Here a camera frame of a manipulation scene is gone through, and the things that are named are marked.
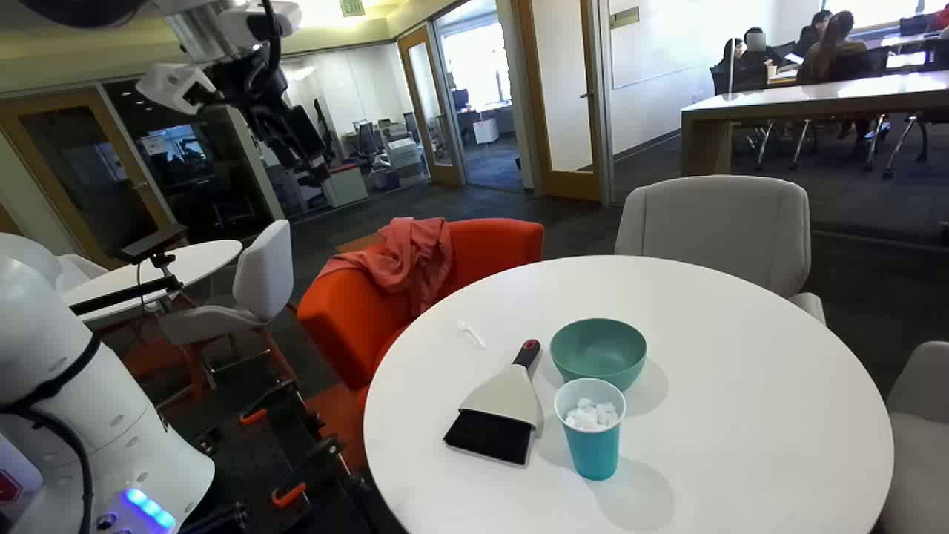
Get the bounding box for grey chair behind table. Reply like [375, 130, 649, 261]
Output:
[613, 176, 827, 323]

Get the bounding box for long wooden table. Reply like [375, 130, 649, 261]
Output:
[682, 71, 949, 176]

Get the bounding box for white brush black bristles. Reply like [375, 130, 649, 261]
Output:
[446, 338, 544, 467]

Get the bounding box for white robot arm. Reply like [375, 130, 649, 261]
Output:
[0, 234, 217, 534]

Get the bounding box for orange armchair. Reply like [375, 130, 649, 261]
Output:
[293, 218, 547, 469]

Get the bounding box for salmon cloth on armchair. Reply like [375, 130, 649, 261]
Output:
[320, 218, 455, 311]

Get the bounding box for white chair at left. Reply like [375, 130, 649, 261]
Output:
[160, 219, 293, 346]

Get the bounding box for small round white table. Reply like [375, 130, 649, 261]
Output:
[62, 239, 243, 331]

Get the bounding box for teal bowl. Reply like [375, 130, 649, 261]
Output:
[553, 319, 648, 393]

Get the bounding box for blue plastic cup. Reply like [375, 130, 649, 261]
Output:
[556, 378, 627, 481]

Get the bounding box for grey chair at right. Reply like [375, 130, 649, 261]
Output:
[874, 343, 949, 534]

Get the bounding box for seated person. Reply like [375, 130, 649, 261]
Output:
[797, 10, 874, 83]

